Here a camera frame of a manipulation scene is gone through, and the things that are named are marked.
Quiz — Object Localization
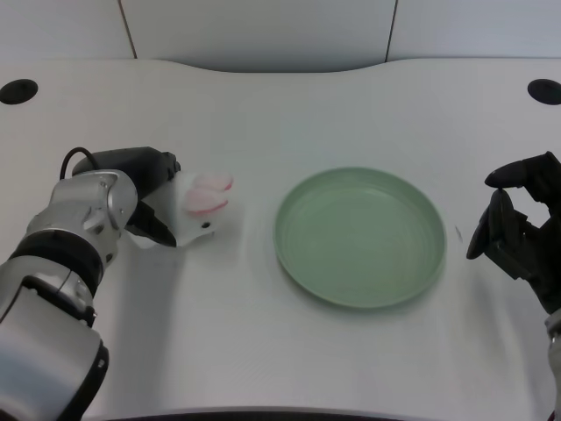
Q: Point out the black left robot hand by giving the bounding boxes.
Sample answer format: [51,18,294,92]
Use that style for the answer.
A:
[70,146,182,248]

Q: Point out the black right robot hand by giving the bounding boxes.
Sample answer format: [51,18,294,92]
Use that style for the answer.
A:
[465,151,561,315]

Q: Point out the white rabbit doll pink ears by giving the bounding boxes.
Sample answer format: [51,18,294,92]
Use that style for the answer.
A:
[125,172,235,251]

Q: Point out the green round plate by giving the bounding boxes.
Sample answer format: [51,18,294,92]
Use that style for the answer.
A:
[273,166,447,311]

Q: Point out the black round table grommet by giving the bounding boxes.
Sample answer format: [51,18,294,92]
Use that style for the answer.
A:
[0,79,39,105]
[527,78,561,106]

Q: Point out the black cable on left wrist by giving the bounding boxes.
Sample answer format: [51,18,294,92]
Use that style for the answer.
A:
[60,146,98,181]

